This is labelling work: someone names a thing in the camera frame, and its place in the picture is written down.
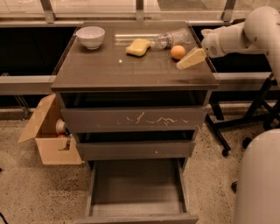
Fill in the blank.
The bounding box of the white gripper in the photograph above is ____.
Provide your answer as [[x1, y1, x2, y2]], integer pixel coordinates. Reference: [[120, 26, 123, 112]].
[[177, 27, 226, 70]]

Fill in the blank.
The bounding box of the orange fruit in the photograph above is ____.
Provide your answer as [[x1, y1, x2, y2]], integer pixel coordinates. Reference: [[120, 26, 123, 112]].
[[171, 45, 186, 60]]

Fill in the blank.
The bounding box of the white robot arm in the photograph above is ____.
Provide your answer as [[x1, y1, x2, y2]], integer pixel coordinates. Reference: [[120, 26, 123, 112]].
[[177, 6, 280, 224]]

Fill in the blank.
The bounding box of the grey drawer cabinet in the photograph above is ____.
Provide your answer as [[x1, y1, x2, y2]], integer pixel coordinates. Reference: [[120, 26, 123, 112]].
[[51, 20, 219, 173]]

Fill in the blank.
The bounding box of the grey top drawer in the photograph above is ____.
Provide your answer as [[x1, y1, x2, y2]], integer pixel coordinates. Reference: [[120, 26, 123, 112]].
[[59, 90, 209, 133]]

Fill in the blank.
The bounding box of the grey middle drawer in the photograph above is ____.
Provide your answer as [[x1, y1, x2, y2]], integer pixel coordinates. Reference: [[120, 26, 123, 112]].
[[77, 130, 195, 160]]

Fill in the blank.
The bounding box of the grey open bottom drawer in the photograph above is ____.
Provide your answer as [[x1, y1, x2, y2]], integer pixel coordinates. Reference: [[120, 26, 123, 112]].
[[75, 158, 199, 224]]

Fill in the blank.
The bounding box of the clear plastic water bottle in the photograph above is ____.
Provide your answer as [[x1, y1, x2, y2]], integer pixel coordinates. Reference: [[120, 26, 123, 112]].
[[150, 28, 189, 49]]

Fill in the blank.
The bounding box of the yellow sponge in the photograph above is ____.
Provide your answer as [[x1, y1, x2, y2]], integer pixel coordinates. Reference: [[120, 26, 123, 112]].
[[126, 38, 151, 57]]

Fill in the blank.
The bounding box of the black table stand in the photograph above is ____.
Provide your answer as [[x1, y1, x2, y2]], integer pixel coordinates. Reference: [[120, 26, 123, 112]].
[[205, 73, 280, 158]]

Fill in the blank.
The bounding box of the black office chair base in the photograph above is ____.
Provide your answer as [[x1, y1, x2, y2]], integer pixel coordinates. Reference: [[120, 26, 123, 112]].
[[231, 132, 259, 193]]

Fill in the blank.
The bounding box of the white ceramic bowl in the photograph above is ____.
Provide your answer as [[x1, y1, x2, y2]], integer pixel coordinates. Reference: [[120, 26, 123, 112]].
[[76, 26, 105, 50]]

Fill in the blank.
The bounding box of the white round item in box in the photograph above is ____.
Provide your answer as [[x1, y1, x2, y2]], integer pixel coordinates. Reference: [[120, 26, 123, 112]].
[[55, 119, 66, 135]]

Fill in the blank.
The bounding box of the open cardboard box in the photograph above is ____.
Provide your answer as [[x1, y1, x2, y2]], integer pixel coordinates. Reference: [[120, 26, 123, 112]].
[[18, 94, 82, 165]]

